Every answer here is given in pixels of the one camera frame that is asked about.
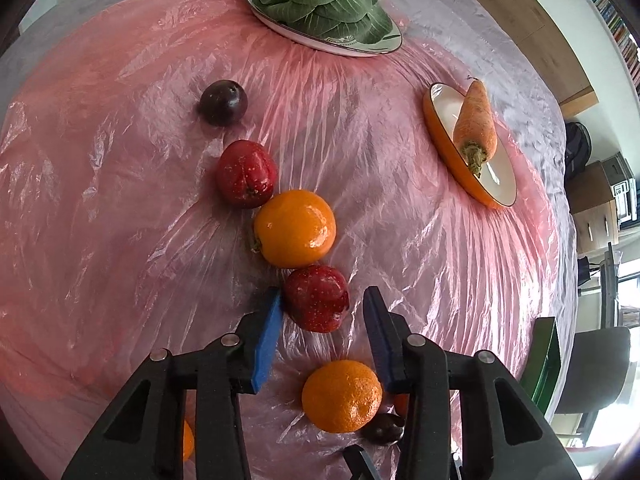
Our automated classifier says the mandarin orange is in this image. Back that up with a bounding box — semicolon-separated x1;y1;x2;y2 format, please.
302;360;383;434
182;422;195;462

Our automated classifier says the dark plum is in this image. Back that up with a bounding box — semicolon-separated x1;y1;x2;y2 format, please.
360;413;405;446
198;79;248;127

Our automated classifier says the red apple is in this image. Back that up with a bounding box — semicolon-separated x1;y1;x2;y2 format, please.
393;393;409;419
214;140;278;209
283;264;350;334

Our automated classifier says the small smooth orange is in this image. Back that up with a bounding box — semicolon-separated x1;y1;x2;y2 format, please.
253;190;337;269

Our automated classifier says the green rectangular tray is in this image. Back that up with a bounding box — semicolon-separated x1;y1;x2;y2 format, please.
520;316;561;414

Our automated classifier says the grey office chair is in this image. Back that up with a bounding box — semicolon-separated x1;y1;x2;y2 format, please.
555;326;631;444

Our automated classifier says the dark blue tote bag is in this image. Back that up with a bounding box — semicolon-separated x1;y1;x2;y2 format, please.
577;257;591;286

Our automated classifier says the glass desk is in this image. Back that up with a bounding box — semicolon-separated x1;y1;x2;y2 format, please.
598;243;622;328

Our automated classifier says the wooden drawer cabinet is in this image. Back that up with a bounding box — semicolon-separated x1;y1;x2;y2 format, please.
565;162;620;255

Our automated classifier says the orange rimmed plate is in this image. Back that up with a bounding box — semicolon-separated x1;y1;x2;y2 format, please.
423;82;518;209

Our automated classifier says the white printer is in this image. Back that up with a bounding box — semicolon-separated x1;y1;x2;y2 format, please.
602;152;638;226

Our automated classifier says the pink plastic sheet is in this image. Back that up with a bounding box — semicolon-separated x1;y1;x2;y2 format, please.
0;0;576;480

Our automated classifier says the black backpack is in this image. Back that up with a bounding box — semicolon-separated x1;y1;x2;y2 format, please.
564;122;592;182

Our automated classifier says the orange carrot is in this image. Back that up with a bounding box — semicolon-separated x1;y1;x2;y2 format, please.
454;79;498;179

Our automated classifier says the row of books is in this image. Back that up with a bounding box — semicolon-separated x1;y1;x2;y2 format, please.
590;0;639;93

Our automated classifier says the wooden headboard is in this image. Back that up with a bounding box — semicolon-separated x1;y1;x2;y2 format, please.
477;0;599;119

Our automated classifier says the white plate with greens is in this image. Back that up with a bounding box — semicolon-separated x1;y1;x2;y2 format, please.
246;0;402;58

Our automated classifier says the green bok choy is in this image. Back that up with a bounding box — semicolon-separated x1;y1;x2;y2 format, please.
252;0;394;44

